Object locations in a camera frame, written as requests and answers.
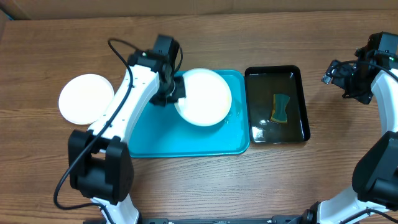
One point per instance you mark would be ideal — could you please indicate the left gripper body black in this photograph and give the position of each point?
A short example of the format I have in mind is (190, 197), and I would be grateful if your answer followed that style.
(172, 93)

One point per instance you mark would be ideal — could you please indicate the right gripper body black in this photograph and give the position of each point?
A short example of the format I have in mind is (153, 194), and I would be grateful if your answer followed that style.
(348, 82)

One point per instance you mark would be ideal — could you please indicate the green yellow sponge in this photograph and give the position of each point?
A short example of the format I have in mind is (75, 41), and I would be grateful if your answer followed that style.
(279, 104)

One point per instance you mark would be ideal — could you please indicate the white plate with ketchup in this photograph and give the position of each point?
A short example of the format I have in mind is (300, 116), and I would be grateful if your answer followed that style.
(92, 91)

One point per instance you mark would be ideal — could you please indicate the yellow plate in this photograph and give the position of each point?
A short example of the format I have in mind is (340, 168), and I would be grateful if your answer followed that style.
(76, 114)

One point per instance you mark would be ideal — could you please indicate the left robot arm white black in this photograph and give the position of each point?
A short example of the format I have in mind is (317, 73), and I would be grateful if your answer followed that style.
(100, 166)

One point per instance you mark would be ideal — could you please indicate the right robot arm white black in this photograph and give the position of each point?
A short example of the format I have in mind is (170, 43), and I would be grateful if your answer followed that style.
(374, 182)

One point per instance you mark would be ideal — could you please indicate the teal plastic tray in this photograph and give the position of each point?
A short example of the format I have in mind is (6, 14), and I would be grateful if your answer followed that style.
(162, 132)

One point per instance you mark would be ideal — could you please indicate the black water tray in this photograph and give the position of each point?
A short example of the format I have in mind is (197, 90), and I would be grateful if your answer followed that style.
(261, 83)

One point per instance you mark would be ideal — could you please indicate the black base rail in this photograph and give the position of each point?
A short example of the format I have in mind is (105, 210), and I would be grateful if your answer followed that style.
(278, 219)

